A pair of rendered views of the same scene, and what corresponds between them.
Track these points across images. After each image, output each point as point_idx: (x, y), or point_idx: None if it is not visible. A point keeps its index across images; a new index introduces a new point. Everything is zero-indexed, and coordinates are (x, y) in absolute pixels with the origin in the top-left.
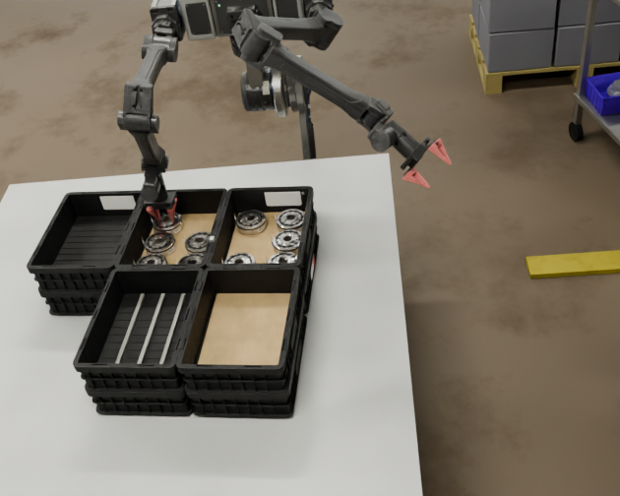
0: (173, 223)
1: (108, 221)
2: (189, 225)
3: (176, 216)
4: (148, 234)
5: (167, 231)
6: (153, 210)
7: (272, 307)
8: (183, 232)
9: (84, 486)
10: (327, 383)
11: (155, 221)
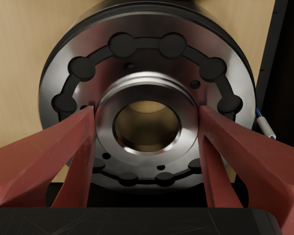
0: (77, 84)
1: None
2: (23, 101)
3: (95, 162)
4: (283, 27)
5: (112, 6)
6: (264, 201)
7: None
8: (31, 39)
9: None
10: None
11: (239, 111)
